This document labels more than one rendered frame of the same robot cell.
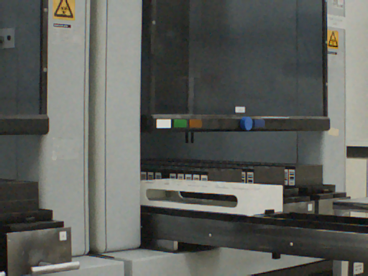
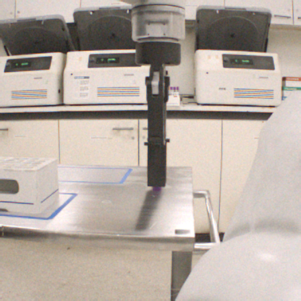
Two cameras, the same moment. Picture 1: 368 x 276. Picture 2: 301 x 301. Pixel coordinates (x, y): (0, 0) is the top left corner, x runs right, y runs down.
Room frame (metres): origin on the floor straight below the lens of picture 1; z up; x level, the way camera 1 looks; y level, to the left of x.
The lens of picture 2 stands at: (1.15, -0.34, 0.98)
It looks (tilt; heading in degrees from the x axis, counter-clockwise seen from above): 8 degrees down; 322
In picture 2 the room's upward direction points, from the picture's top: straight up
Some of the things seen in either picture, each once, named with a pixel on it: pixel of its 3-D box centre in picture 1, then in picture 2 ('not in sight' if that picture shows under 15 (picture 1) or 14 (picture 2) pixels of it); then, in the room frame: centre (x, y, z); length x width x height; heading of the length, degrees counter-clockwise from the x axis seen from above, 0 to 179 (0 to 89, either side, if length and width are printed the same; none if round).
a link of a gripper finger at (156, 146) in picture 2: not in sight; (156, 150); (1.66, -0.74, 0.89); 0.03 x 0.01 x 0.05; 138
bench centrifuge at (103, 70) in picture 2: not in sight; (111, 55); (3.56, -1.84, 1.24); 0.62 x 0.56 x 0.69; 140
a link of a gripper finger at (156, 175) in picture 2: not in sight; (156, 165); (1.67, -0.75, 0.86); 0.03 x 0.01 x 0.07; 48
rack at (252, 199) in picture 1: (206, 199); not in sight; (1.75, 0.05, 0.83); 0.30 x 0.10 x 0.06; 50
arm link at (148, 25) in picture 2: not in sight; (158, 27); (1.68, -0.76, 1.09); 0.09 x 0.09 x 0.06
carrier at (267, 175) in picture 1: (266, 180); not in sight; (2.04, -0.08, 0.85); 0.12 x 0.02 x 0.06; 139
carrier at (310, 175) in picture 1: (306, 177); not in sight; (2.15, -0.18, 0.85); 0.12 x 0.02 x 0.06; 139
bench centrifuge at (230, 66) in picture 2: not in sight; (234, 56); (3.00, -2.49, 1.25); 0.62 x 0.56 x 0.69; 139
